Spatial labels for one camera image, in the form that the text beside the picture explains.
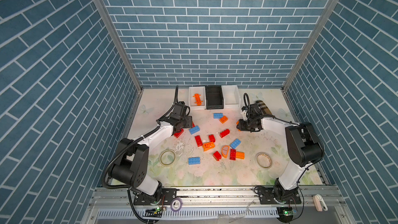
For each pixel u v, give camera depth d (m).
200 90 1.16
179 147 0.91
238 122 0.91
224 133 0.96
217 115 1.05
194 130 0.96
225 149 0.87
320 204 0.71
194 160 0.84
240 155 0.86
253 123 0.73
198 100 1.11
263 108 1.05
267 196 0.74
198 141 0.91
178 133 0.92
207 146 0.89
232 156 0.87
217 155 0.86
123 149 0.43
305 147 0.49
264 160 0.87
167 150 0.89
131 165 0.44
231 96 1.14
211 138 0.91
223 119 1.02
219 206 0.72
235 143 0.91
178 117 0.70
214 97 1.16
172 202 0.71
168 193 0.75
